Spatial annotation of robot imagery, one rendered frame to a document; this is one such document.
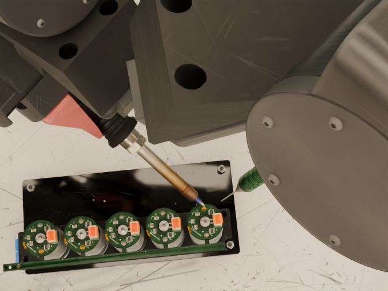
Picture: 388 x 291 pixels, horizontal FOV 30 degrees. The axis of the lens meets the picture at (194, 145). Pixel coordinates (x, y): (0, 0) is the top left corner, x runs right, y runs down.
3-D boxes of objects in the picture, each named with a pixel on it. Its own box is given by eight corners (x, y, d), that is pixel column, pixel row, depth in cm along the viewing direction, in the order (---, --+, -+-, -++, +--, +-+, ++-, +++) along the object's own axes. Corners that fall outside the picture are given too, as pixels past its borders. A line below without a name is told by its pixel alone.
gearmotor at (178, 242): (150, 221, 54) (144, 209, 49) (183, 217, 54) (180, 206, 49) (153, 254, 54) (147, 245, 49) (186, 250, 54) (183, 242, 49)
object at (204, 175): (29, 275, 55) (25, 274, 53) (25, 183, 56) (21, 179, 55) (239, 254, 55) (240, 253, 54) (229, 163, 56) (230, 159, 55)
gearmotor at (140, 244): (113, 224, 54) (103, 213, 49) (145, 222, 54) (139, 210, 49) (115, 257, 54) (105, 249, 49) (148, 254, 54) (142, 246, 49)
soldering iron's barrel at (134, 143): (198, 188, 50) (130, 126, 48) (205, 190, 48) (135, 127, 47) (185, 204, 50) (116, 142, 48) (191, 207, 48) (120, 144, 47)
